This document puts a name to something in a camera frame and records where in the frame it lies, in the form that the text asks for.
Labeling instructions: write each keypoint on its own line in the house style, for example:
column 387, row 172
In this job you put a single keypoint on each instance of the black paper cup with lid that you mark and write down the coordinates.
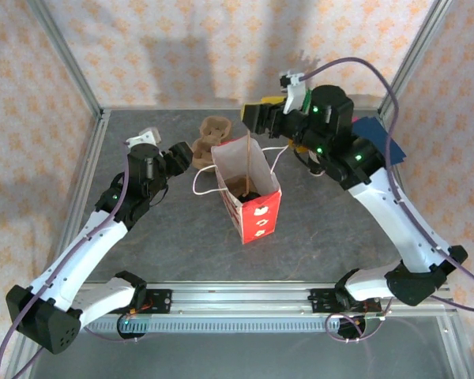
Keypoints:
column 253, row 196

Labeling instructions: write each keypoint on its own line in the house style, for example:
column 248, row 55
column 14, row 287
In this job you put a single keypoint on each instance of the red white paper bag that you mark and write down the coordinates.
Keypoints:
column 260, row 221

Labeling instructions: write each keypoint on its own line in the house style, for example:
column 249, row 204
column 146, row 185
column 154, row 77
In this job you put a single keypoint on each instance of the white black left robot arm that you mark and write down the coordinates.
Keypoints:
column 87, row 248

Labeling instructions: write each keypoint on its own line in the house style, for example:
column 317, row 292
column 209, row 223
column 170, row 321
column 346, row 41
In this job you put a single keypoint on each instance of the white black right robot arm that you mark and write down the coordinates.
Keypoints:
column 399, row 221

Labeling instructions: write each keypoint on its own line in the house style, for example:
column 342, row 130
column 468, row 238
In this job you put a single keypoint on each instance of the green straw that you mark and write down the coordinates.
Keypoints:
column 307, row 100

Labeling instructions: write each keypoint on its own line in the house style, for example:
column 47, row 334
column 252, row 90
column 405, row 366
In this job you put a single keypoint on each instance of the brown pulp cup carrier stack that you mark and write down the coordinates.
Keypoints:
column 215, row 130

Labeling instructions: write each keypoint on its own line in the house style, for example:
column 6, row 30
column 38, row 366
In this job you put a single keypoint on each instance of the blue paper napkin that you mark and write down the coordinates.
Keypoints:
column 373, row 132

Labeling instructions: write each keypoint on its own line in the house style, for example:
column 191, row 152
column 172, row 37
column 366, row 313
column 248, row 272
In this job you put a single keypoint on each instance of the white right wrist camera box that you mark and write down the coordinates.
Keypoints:
column 296, row 92

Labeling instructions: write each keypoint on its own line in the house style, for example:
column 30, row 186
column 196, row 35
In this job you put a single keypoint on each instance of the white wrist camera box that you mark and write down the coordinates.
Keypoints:
column 296, row 92
column 146, row 136

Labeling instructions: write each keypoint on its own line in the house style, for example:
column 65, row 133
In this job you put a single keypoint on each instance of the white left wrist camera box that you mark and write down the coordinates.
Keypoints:
column 146, row 136

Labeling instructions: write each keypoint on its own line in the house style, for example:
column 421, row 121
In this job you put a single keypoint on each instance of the aluminium side rail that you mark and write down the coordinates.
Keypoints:
column 87, row 158

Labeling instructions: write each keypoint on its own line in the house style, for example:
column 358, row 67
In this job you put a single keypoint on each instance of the aluminium frame post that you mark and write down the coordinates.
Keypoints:
column 68, row 59
column 414, row 59

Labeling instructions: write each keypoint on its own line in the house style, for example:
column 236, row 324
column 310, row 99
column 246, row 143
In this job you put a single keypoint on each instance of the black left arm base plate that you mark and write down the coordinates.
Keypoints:
column 158, row 302

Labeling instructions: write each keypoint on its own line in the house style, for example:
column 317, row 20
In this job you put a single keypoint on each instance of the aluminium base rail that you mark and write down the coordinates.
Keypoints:
column 241, row 300

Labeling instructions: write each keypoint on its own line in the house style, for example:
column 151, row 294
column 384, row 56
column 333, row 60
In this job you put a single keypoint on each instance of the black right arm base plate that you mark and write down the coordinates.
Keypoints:
column 324, row 302

